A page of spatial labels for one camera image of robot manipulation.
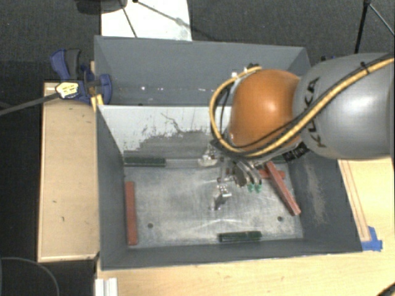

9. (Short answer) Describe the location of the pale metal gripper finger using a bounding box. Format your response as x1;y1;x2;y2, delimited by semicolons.
210;183;228;210
216;192;233;212

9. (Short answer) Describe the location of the red-brown flat block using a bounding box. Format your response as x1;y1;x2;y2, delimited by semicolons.
124;181;139;246
265;161;302;217
257;168;286;181

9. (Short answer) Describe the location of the dark green flat block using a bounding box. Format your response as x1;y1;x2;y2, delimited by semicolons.
123;155;167;168
217;230;264;244

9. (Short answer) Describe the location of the grey metal bin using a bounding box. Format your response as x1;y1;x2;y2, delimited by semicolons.
93;35;364;271

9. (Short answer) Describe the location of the pale wood board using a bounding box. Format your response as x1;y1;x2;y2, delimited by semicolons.
36;81;101;263

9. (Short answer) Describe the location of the black cylinder on white bracket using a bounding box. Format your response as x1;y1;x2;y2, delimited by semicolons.
282;143;309;163

